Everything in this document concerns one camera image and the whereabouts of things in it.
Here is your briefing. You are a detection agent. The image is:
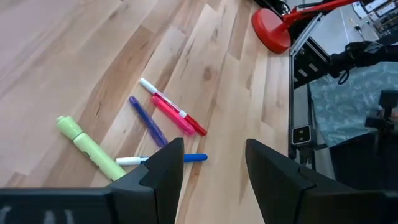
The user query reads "red Expo marker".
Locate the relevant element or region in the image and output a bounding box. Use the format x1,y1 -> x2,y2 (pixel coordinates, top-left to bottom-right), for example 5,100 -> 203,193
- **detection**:
139,77 -> 208,137

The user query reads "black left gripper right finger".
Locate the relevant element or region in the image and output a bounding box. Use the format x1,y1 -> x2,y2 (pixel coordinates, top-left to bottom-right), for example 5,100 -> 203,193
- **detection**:
244,138 -> 398,224

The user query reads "red lamp base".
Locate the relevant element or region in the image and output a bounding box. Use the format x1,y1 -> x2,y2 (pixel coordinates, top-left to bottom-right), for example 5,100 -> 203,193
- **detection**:
251,8 -> 293,54

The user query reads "black aluminium table frame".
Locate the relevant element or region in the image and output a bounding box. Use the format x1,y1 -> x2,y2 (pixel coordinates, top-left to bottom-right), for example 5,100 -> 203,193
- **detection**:
253,0 -> 334,181

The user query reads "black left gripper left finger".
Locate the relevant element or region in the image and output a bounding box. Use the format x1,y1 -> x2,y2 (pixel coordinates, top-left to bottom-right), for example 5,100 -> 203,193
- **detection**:
0,137 -> 185,224

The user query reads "blue Expo marker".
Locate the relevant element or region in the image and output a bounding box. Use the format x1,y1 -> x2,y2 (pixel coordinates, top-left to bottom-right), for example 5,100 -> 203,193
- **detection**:
115,153 -> 208,166

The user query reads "pink highlighter marker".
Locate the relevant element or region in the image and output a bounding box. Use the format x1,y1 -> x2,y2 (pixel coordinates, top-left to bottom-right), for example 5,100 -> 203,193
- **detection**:
150,95 -> 197,136

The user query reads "teal patterned mat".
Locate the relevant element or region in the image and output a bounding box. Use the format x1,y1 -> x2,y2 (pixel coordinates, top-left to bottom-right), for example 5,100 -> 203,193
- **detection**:
307,60 -> 398,149

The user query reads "slim purple pen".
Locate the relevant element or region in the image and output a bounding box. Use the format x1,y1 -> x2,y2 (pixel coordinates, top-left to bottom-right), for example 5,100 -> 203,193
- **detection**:
129,95 -> 169,148

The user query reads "yellow-green highlighter marker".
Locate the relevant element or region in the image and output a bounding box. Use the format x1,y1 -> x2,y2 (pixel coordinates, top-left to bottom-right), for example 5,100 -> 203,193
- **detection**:
55,115 -> 127,182

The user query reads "grey table-level camera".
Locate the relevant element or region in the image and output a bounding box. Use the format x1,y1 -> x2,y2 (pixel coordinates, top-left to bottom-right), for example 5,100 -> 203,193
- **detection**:
291,124 -> 313,146

